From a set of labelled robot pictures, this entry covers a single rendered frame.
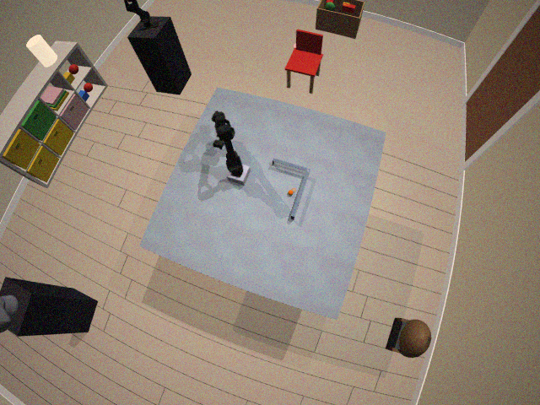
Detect low clear glass walls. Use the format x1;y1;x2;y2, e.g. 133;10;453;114
273;161;309;186

